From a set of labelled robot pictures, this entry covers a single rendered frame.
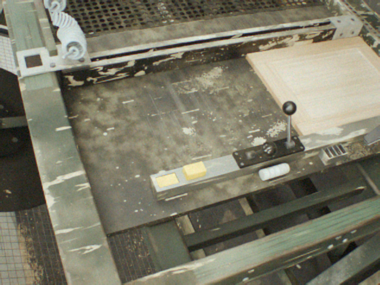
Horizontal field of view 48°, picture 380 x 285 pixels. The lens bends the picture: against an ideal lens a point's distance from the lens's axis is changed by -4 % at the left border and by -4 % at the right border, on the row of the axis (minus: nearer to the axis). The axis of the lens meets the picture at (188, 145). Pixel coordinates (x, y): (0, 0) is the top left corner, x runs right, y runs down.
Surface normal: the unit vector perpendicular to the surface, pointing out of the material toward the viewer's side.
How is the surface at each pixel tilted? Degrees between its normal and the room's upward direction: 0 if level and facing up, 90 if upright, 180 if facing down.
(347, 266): 0
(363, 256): 0
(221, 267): 60
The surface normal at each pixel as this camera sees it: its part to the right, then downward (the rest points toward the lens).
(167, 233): 0.12, -0.62
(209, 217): -0.73, -0.11
